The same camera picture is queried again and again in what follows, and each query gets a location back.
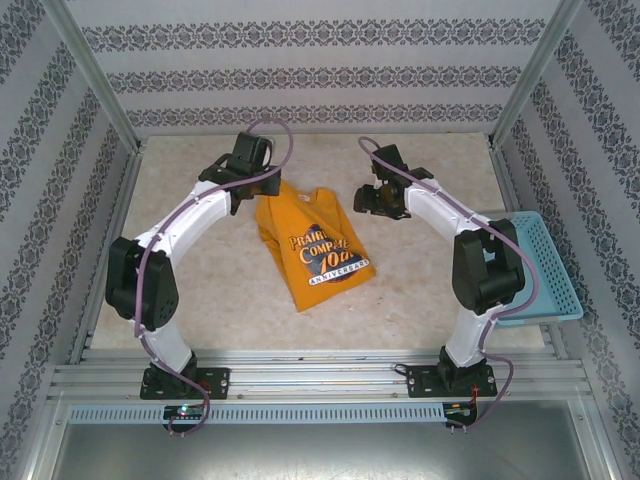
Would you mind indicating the orange t-shirt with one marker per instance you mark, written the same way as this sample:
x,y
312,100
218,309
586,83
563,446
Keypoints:
x,y
310,295

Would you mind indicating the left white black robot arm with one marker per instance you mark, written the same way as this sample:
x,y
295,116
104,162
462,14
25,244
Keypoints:
x,y
145,285

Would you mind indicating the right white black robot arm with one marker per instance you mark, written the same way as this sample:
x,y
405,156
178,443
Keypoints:
x,y
485,270

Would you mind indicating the light blue plastic basket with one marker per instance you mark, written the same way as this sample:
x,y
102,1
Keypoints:
x,y
550,260

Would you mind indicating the small circuit board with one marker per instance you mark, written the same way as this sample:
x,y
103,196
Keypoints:
x,y
185,411
460,409

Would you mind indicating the grey steel sheet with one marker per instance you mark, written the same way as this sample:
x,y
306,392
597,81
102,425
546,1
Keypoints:
x,y
320,455

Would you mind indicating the aluminium corner post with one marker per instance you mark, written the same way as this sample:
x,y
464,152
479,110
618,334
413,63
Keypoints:
x,y
95,70
535,70

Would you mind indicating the aluminium mounting rail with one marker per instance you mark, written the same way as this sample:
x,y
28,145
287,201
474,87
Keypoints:
x,y
320,380

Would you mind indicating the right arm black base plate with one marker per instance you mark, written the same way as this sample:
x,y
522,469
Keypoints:
x,y
420,382

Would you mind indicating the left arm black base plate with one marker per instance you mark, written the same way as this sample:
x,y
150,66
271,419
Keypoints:
x,y
217,382

